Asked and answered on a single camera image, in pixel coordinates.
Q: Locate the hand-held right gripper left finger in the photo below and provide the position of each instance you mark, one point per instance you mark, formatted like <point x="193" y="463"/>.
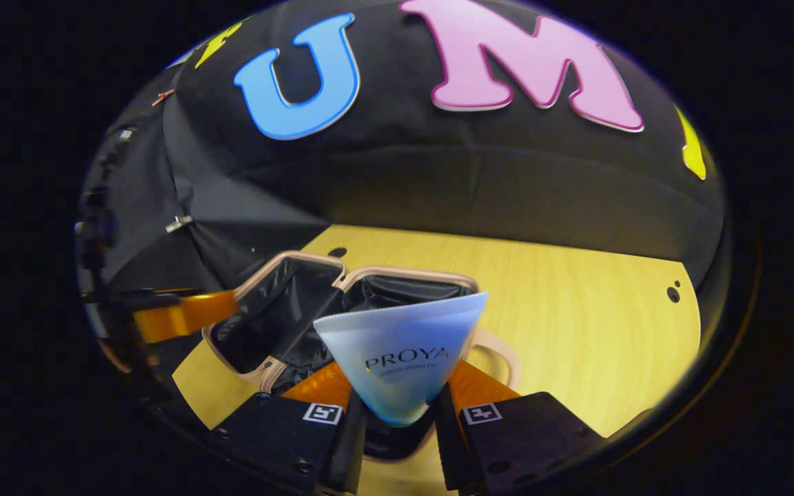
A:
<point x="345" y="448"/>

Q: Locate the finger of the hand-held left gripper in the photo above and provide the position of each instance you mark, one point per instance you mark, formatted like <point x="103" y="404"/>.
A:
<point x="183" y="317"/>

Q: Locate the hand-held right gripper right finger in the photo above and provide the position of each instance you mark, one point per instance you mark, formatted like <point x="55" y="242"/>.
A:
<point x="452" y="448"/>

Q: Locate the white blue skin care tube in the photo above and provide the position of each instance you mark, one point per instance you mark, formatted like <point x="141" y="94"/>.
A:
<point x="397" y="344"/>

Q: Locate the silver metal clip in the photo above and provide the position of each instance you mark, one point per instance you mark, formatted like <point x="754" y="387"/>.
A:
<point x="178" y="223"/>

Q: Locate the copper clip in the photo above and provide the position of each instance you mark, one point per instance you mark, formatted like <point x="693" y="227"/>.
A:
<point x="163" y="97"/>

